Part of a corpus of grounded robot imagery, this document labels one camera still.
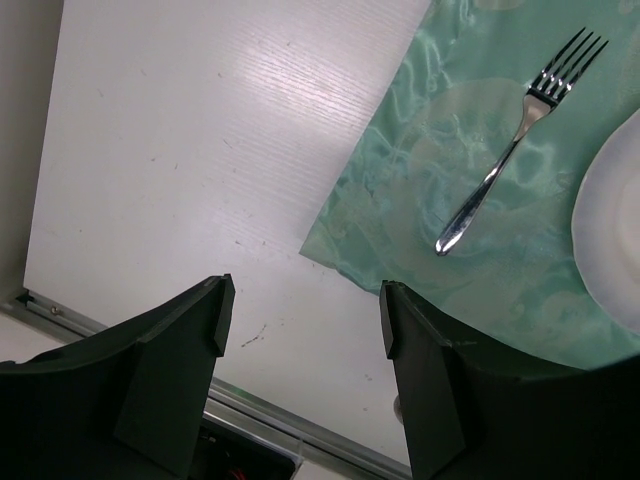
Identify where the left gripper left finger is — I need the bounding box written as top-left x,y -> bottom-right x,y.
1,275 -> 235,479

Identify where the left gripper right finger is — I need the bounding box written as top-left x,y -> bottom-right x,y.
379,281 -> 639,479

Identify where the green satin placemat cloth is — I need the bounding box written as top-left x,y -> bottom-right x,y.
301,1 -> 639,369

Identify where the white ceramic plate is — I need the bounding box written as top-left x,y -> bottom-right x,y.
571,113 -> 639,333

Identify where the silver fork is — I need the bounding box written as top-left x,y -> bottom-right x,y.
434,28 -> 610,256

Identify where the aluminium front rail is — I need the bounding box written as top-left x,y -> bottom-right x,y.
1,276 -> 411,479

